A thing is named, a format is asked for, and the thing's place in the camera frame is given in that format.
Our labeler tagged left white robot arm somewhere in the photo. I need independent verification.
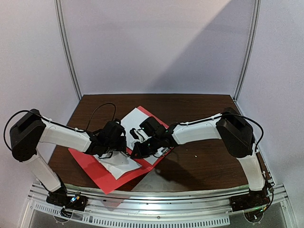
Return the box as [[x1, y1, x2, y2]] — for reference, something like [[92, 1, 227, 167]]
[[6, 109, 126, 206]]

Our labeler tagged red file folder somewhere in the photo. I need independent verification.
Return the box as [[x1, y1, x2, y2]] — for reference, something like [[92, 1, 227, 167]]
[[69, 106, 163, 194]]

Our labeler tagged right aluminium corner post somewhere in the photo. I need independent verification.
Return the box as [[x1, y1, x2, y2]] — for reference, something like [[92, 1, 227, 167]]
[[233, 0, 261, 102]]

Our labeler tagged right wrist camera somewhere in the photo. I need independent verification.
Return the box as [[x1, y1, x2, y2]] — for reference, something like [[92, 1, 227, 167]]
[[129, 116, 167, 143]]

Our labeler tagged aluminium front rail frame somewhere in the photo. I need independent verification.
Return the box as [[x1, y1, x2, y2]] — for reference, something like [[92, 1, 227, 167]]
[[21, 183, 297, 228]]

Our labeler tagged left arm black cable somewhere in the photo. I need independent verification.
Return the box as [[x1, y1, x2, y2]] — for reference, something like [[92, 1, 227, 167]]
[[86, 102, 116, 131]]

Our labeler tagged large white paper sheet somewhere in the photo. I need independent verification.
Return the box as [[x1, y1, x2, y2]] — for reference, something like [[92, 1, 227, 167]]
[[121, 107, 164, 166]]

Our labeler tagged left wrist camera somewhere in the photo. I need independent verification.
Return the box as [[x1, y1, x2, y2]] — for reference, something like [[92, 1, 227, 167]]
[[98, 121, 125, 144]]

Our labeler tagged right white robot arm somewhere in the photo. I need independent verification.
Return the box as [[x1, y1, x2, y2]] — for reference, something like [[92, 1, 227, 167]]
[[130, 108, 265, 207]]

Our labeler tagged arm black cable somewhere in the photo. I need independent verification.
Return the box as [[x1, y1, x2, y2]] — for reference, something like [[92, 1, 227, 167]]
[[86, 102, 116, 131], [228, 113, 264, 152]]

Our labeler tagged small white paper sheet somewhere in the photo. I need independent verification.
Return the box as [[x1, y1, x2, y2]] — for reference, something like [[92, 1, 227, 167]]
[[94, 152, 142, 180]]

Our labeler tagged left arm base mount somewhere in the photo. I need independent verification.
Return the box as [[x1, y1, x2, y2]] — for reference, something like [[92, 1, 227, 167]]
[[46, 186, 88, 219]]

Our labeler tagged metal bottom folder clip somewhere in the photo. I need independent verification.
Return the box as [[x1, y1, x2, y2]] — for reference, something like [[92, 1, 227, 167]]
[[161, 147, 171, 155]]

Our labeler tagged left aluminium corner post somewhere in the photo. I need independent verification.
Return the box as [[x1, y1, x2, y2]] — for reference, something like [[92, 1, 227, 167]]
[[54, 0, 82, 101]]

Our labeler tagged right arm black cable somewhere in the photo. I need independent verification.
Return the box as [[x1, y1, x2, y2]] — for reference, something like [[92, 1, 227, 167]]
[[228, 113, 264, 152]]

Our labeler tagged aluminium corner post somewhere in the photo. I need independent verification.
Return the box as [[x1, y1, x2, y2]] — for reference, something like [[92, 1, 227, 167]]
[[54, 0, 82, 101], [233, 0, 261, 102]]

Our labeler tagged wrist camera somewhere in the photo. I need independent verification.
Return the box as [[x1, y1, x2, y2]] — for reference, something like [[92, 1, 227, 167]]
[[129, 116, 167, 143], [98, 121, 125, 144]]

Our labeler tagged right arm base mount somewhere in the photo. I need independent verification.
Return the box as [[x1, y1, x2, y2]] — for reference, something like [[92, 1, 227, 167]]
[[229, 184, 274, 224]]

